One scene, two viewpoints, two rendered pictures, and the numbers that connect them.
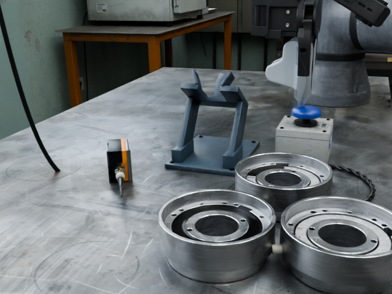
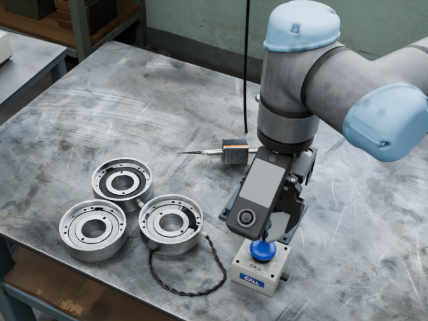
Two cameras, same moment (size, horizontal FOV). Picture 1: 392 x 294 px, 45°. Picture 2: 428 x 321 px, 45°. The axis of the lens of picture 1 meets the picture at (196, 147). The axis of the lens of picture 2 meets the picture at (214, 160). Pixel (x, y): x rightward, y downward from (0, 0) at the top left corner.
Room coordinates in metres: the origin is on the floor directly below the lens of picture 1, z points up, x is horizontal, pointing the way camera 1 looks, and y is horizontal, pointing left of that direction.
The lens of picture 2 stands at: (0.58, -0.64, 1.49)
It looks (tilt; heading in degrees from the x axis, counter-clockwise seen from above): 43 degrees down; 95
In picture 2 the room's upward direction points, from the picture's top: 2 degrees clockwise
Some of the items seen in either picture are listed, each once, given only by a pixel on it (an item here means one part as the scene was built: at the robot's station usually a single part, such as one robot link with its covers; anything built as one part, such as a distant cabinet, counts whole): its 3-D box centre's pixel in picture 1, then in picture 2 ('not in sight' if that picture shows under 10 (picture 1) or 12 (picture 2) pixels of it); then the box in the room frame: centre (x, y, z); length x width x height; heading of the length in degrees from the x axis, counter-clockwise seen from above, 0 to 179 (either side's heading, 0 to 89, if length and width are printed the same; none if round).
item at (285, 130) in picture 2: not in sight; (286, 113); (0.63, -0.13, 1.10); 0.08 x 0.08 x 0.05
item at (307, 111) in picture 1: (305, 124); (262, 255); (0.62, -0.15, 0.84); 0.04 x 0.04 x 0.05
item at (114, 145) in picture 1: (116, 167); (221, 150); (0.54, 0.10, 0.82); 0.17 x 0.02 x 0.04; 10
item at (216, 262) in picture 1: (216, 233); (123, 186); (0.37, -0.02, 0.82); 0.10 x 0.10 x 0.04
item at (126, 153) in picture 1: (124, 158); (235, 154); (0.57, 0.09, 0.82); 0.05 x 0.02 x 0.04; 10
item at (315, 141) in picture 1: (305, 136); (263, 264); (0.63, -0.16, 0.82); 0.08 x 0.07 x 0.05; 160
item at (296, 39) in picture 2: not in sight; (299, 59); (0.63, -0.14, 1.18); 0.09 x 0.08 x 0.11; 132
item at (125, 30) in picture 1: (164, 77); not in sight; (3.24, 0.21, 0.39); 1.50 x 0.62 x 0.78; 160
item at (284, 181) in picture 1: (282, 185); (171, 225); (0.47, -0.10, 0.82); 0.10 x 0.10 x 0.04
